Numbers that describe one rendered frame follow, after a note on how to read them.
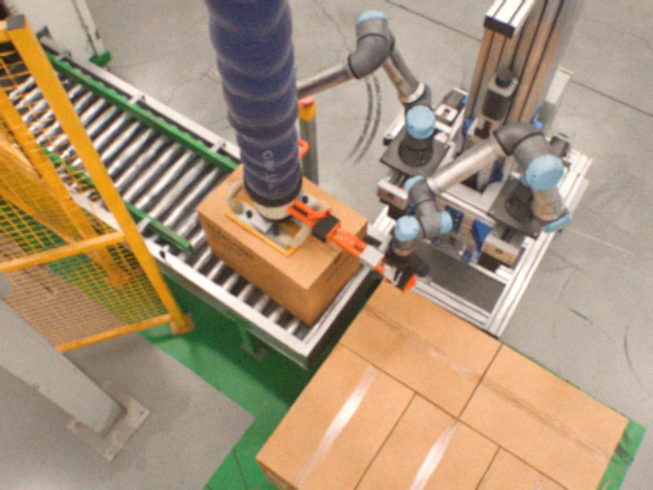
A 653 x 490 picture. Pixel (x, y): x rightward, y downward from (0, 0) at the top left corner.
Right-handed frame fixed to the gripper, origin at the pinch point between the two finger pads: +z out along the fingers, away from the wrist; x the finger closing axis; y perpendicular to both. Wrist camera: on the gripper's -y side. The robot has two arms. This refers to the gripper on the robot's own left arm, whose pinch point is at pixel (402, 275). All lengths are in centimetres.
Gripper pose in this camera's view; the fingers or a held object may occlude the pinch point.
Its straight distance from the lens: 246.6
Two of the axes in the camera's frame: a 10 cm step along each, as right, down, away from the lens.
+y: -8.0, -5.3, 2.8
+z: -0.1, 4.8, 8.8
